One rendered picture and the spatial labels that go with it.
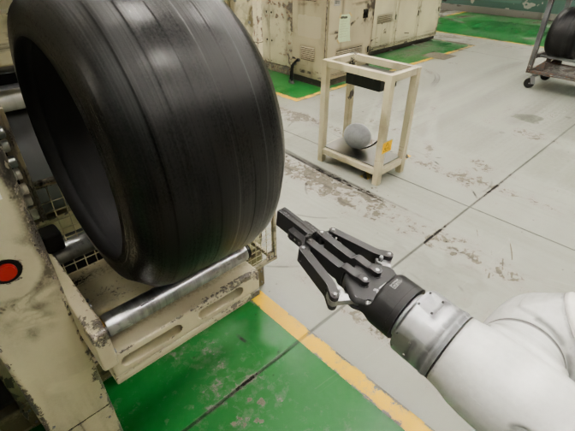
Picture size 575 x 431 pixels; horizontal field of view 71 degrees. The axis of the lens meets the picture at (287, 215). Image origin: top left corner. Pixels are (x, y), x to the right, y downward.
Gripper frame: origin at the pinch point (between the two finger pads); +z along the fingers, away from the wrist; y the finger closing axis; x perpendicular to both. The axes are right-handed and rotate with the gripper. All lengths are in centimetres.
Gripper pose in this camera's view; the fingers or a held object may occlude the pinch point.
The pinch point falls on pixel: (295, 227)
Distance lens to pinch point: 61.0
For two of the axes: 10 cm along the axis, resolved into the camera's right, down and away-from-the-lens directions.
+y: -7.3, 3.8, -5.7
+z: -6.8, -5.2, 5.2
